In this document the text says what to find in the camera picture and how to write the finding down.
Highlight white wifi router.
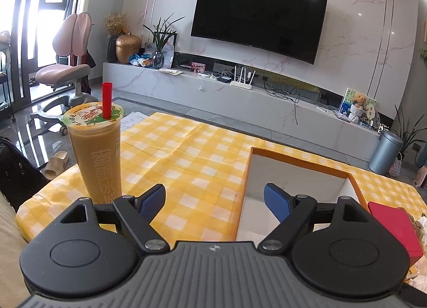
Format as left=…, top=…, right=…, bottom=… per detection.
left=230, top=67, right=255, bottom=90

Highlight pink ergonomic chair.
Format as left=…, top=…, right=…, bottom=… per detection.
left=29, top=12, right=98, bottom=136

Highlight red drinking straw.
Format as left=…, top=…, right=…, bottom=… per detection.
left=102, top=82, right=113, bottom=120

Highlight milk tea plastic cup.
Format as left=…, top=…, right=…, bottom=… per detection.
left=63, top=102, right=124, bottom=204

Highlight gold round vase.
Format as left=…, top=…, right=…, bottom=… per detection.
left=116, top=34, right=141, bottom=64

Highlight red cube box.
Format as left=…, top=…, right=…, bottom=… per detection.
left=368, top=202, right=423, bottom=266

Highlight dried flower black vase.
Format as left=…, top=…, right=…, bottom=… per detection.
left=104, top=13, right=128, bottom=62

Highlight woven small basket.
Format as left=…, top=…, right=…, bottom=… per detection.
left=389, top=152, right=402, bottom=178

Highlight orange cardboard storage box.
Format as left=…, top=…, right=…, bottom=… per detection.
left=236, top=148, right=368, bottom=244

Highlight teddy bear figurine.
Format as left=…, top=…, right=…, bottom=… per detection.
left=348, top=92, right=366, bottom=124

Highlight white paper sheets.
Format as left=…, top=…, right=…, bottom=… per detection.
left=121, top=111, right=148, bottom=133

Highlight yellow checkered tablecloth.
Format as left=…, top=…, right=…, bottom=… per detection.
left=16, top=113, right=426, bottom=245

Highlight grey metal trash can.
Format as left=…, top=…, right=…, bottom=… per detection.
left=368, top=131, right=403, bottom=175

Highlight beige slipper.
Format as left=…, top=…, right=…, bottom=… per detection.
left=44, top=151, right=69, bottom=181

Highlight potted floor plant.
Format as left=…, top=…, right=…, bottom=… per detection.
left=394, top=106, right=426, bottom=159

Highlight wall mounted black television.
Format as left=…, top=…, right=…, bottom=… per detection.
left=191, top=0, right=328, bottom=64

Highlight white marble tv console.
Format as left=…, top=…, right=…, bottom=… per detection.
left=103, top=62, right=379, bottom=161

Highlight white mesh cloth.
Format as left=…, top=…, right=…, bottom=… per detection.
left=412, top=215, right=426, bottom=240

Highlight pink small heater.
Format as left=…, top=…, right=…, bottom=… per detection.
left=414, top=165, right=427, bottom=189

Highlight green plant in glass vase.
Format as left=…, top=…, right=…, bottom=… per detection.
left=143, top=15, right=184, bottom=70

